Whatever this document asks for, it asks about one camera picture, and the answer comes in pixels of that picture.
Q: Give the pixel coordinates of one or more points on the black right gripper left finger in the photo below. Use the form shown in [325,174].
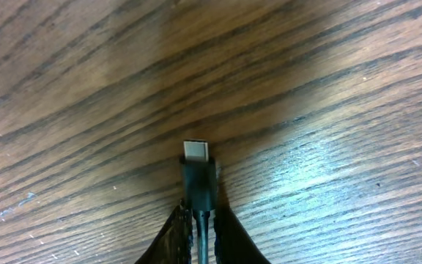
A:
[173,243]

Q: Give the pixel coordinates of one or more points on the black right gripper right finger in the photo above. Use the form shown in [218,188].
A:
[233,245]

